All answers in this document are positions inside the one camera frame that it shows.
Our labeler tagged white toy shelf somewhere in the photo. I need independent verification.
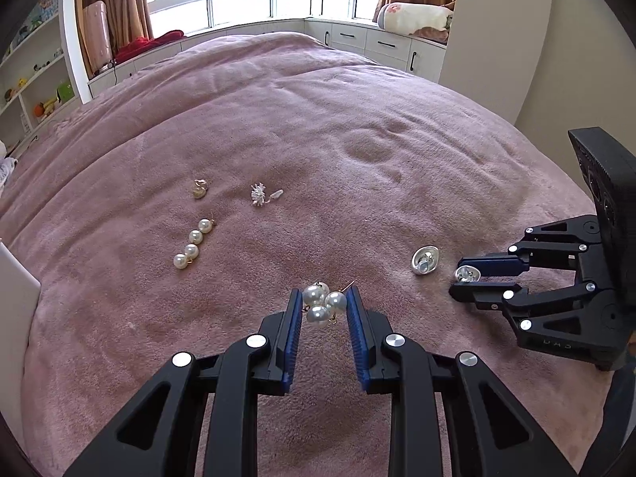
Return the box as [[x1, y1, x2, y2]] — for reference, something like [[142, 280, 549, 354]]
[[0, 0, 84, 160]]

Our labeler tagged pearl strand earring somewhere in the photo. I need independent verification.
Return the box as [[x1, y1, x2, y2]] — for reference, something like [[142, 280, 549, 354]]
[[172, 217, 216, 270]]

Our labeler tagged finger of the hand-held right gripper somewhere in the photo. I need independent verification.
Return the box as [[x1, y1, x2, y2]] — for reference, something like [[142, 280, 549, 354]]
[[456, 215, 603, 280], [448, 278, 619, 359]]

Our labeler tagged pink suitcase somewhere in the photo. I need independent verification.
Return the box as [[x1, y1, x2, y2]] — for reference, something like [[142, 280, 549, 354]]
[[83, 0, 113, 74]]

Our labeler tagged plush toy pillow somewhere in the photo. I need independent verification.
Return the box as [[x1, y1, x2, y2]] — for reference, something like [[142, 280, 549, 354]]
[[374, 2, 455, 37]]

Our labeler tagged white board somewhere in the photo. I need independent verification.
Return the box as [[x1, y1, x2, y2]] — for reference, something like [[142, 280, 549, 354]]
[[0, 242, 42, 440]]

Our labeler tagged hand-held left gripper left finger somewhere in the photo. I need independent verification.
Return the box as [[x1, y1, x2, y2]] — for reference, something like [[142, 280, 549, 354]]
[[62, 288, 304, 477]]

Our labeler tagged white window bench cabinet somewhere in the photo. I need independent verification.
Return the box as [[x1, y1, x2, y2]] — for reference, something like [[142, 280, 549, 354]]
[[87, 18, 448, 100]]

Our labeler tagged large silver earring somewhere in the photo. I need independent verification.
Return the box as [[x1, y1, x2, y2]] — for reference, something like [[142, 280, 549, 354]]
[[411, 245, 441, 276]]

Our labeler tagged pink plush blanket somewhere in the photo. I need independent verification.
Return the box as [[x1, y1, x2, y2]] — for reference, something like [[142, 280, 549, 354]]
[[0, 31, 624, 477]]

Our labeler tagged red cloth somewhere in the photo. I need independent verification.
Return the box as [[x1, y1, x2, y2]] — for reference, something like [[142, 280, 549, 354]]
[[115, 30, 186, 62]]

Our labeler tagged white flower earring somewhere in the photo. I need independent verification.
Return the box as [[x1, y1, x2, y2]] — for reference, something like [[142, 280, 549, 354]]
[[249, 182, 284, 208]]

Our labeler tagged white cloth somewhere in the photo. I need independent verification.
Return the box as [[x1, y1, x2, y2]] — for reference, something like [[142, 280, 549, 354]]
[[0, 140, 19, 196]]

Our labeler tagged pearl cluster earring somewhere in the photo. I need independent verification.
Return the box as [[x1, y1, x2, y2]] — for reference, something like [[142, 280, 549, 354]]
[[302, 281, 357, 329]]

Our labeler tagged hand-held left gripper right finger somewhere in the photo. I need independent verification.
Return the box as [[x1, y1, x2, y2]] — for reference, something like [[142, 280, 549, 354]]
[[345, 285, 580, 477]]

